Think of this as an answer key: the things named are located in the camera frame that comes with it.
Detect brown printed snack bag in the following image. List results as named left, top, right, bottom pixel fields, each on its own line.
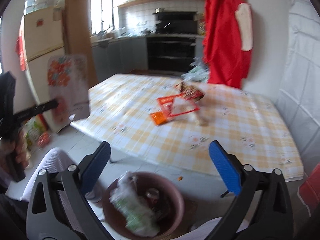
left=175, top=79, right=206, bottom=103

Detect person's left leg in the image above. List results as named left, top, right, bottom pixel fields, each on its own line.
left=21, top=147, right=103, bottom=207

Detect yellow checked floral tablecloth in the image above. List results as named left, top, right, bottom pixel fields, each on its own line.
left=70, top=73, right=304, bottom=183

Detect clear plastic bag on table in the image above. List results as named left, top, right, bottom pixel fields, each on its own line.
left=181, top=57, right=211, bottom=82

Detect red foil snack wrapper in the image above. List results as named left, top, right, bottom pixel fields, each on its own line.
left=156, top=94, right=200, bottom=124

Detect cream refrigerator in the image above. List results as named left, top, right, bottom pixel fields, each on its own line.
left=20, top=6, right=91, bottom=133

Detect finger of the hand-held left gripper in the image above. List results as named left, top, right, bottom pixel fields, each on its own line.
left=11, top=99, right=59, bottom=121

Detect person's left hand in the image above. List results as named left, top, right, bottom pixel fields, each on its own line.
left=0, top=131, right=32, bottom=168

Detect orange foil wrapper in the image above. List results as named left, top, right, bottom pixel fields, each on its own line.
left=150, top=112, right=169, bottom=126

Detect colourful snack packets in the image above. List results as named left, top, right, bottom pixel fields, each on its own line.
left=198, top=14, right=207, bottom=36

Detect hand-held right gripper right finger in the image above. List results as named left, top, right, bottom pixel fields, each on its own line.
left=207, top=140, right=293, bottom=240

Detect floral printed plastic packet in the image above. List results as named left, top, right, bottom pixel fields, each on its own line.
left=47, top=54, right=90, bottom=123

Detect wooden door frame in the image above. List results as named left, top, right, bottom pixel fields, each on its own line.
left=65, top=0, right=98, bottom=87

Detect black kitchen oven rack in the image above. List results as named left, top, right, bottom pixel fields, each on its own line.
left=146, top=8, right=198, bottom=72

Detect grey kitchen base cabinet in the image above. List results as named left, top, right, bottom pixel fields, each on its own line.
left=91, top=36, right=148, bottom=80

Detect person's leg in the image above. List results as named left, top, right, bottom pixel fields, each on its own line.
left=189, top=217, right=250, bottom=240
left=21, top=147, right=103, bottom=207

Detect red hanging ornament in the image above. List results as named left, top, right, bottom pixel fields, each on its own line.
left=16, top=36, right=27, bottom=71

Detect dark crumpled wrappers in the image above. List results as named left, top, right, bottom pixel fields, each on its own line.
left=145, top=187, right=173, bottom=222

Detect brown plastic basin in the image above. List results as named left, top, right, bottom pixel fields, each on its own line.
left=102, top=171, right=185, bottom=240

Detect kitchen window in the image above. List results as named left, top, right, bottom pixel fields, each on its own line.
left=90, top=0, right=115, bottom=35

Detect person's right leg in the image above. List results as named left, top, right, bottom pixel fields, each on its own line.
left=189, top=217, right=250, bottom=240

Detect green white snack packet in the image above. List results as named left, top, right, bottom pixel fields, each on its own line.
left=24, top=118, right=48, bottom=150

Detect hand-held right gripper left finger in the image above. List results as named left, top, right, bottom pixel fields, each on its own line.
left=26, top=141, right=112, bottom=240

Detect red hanging garment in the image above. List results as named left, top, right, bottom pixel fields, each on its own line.
left=202, top=0, right=253, bottom=89

